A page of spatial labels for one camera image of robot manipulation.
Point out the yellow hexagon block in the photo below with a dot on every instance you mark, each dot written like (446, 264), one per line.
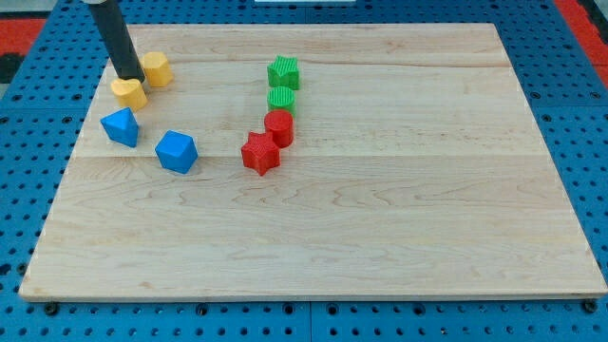
(157, 69)

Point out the yellow heart block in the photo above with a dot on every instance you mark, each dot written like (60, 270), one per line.
(129, 93)

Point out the red star block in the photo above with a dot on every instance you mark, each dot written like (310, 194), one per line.
(260, 152)

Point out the red cylinder block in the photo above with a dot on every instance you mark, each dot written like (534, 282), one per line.
(280, 123)

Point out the green cylinder block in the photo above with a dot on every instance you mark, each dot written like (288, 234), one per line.
(281, 97)

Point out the green star block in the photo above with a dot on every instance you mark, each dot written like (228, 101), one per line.
(284, 71)

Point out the wooden board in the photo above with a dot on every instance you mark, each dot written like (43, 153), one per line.
(417, 172)

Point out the blue cube block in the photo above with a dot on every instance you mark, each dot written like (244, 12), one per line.
(176, 151)

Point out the blue triangle block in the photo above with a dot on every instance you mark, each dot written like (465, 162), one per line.
(121, 127)

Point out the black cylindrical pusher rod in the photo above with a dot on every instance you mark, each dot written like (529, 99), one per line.
(110, 22)

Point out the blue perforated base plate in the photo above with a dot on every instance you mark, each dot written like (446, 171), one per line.
(45, 106)

